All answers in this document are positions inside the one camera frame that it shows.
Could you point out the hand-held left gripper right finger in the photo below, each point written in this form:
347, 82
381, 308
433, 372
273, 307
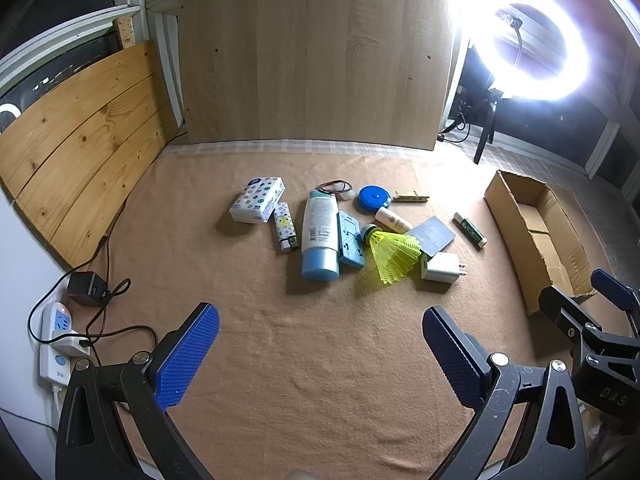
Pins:
452, 355

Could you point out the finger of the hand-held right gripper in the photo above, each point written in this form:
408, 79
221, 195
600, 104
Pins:
614, 288
560, 307

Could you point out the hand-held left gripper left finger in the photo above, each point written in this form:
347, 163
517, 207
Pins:
190, 355

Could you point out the white charger plug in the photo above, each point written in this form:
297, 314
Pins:
440, 267

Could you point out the cardboard box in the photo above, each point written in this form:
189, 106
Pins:
530, 220

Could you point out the yellow shuttlecock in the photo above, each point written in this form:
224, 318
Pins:
395, 255

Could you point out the white and green lip balm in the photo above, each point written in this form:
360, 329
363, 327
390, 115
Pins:
469, 230

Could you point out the black card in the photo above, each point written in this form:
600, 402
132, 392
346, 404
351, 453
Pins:
435, 235

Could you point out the small white tube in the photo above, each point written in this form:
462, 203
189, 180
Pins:
392, 219

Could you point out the blue plastic case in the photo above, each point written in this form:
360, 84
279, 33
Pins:
349, 240

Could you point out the patterned lighter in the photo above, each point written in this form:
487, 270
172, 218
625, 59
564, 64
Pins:
285, 225

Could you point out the wooden clothespin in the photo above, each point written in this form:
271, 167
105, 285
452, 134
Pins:
412, 198

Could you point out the blue round tape measure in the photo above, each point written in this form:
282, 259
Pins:
375, 197

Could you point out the white and blue lotion bottle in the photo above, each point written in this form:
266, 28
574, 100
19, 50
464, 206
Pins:
320, 230

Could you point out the white translucent eraser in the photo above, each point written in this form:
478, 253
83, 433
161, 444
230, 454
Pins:
347, 196

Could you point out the brown rubber band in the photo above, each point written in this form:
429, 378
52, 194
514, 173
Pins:
333, 184

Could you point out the white plug adapter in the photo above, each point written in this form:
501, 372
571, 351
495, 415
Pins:
70, 345

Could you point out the black power adapter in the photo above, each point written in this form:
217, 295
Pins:
87, 287

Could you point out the plaid cloth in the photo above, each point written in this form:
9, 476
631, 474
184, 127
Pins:
525, 160

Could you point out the patterned tissue pack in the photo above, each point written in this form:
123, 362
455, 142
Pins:
257, 200

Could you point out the black tripod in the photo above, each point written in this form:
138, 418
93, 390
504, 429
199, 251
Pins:
484, 140

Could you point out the pine wood panel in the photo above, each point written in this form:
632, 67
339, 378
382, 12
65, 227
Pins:
75, 135

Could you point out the large light wood board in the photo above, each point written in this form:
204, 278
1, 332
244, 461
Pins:
310, 60

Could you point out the white window frame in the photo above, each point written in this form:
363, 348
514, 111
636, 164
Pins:
165, 60

